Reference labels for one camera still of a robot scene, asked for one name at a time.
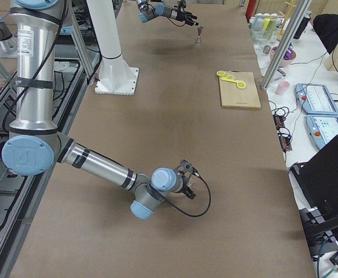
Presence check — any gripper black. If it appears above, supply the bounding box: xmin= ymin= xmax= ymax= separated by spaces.
xmin=174 ymin=7 xmax=197 ymax=26
xmin=174 ymin=174 xmax=195 ymax=199

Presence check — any steel jigger measuring cup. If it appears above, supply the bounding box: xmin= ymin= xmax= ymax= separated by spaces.
xmin=196 ymin=26 xmax=203 ymax=43

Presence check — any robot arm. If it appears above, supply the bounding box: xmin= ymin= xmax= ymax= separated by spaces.
xmin=2 ymin=1 xmax=196 ymax=220
xmin=136 ymin=1 xmax=199 ymax=26

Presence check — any pink plastic cup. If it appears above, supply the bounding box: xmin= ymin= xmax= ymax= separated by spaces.
xmin=275 ymin=81 xmax=290 ymax=96

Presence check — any yellow plastic spoon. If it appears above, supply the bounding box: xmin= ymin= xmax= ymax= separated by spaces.
xmin=221 ymin=77 xmax=239 ymax=87

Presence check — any wooden cutting board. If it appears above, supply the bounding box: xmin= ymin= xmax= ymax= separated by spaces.
xmin=218 ymin=71 xmax=261 ymax=109

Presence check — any pink bowl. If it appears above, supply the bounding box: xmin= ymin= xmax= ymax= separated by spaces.
xmin=269 ymin=47 xmax=297 ymax=67

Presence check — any black monitor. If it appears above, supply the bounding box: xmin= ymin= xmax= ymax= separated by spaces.
xmin=289 ymin=135 xmax=338 ymax=218

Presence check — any blue teach pendant far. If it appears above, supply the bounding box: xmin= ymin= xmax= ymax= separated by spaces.
xmin=295 ymin=83 xmax=338 ymax=116

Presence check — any blue teach pendant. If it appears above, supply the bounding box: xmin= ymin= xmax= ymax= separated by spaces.
xmin=295 ymin=83 xmax=338 ymax=116
xmin=306 ymin=114 xmax=338 ymax=149

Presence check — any blue teach pendant near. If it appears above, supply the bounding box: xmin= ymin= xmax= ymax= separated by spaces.
xmin=306 ymin=114 xmax=338 ymax=149

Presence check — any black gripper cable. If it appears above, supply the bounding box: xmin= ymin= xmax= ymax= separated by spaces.
xmin=162 ymin=170 xmax=212 ymax=218

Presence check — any white camera mast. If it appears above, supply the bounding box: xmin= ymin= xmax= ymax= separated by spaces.
xmin=87 ymin=0 xmax=139 ymax=96

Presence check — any aluminium frame post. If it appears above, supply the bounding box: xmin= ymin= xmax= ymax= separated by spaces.
xmin=260 ymin=0 xmax=311 ymax=91

